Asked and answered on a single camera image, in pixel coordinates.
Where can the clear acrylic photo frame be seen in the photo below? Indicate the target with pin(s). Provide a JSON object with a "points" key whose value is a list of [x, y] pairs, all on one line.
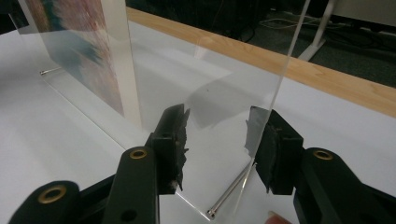
{"points": [[218, 77]]}

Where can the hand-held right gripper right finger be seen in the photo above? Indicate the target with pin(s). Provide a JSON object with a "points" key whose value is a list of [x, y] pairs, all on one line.
{"points": [[278, 155]]}

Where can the metal frame pin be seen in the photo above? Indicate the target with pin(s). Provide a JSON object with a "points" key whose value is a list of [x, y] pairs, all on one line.
{"points": [[49, 71], [229, 193]]}

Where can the white table sheet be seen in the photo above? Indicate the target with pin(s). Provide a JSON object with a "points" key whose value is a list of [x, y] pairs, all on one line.
{"points": [[46, 140]]}

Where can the photo card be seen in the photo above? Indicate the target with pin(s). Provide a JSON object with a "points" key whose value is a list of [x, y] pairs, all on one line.
{"points": [[77, 46]]}

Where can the white desk frame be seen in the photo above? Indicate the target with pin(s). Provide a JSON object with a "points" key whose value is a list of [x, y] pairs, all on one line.
{"points": [[320, 28]]}

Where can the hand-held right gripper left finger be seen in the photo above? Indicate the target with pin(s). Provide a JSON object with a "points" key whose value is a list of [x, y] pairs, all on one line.
{"points": [[169, 149]]}

